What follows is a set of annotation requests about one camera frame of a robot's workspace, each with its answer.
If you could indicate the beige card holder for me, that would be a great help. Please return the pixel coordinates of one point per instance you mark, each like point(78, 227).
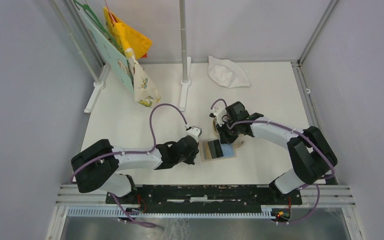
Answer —
point(229, 151)

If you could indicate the beige oval tray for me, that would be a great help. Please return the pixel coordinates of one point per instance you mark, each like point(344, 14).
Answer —
point(214, 127)

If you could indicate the white left rack foot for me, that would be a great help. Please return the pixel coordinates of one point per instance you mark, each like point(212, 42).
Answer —
point(98, 87)

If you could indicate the yellow hanging cloth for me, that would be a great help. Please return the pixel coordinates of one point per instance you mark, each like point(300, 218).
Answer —
point(132, 43)

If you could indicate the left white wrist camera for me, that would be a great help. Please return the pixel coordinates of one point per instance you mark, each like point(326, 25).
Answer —
point(194, 131)

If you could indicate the teal printed hanging cloth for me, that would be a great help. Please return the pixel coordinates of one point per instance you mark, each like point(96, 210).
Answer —
point(105, 44)

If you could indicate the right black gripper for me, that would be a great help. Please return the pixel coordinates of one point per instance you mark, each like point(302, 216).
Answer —
point(224, 138)

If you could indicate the white printed hanging cloth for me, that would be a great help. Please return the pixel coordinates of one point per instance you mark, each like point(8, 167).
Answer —
point(145, 90)

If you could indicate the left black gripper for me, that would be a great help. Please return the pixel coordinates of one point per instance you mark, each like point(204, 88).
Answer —
point(190, 160)

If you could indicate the white pole base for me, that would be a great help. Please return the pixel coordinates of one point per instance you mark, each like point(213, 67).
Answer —
point(184, 89)

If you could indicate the grey vertical pole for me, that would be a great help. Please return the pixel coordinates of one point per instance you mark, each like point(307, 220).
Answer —
point(182, 11)

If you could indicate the gold striped card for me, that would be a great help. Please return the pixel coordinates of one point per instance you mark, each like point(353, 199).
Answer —
point(206, 151)

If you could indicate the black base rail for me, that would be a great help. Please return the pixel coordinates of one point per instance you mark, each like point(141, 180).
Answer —
point(208, 199)

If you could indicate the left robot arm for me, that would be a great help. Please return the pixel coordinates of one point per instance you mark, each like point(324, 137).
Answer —
point(96, 167)

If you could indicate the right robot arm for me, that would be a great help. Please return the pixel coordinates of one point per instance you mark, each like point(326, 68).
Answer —
point(310, 154)

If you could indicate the white crumpled cloth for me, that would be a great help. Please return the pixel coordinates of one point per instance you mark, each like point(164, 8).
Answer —
point(227, 73)

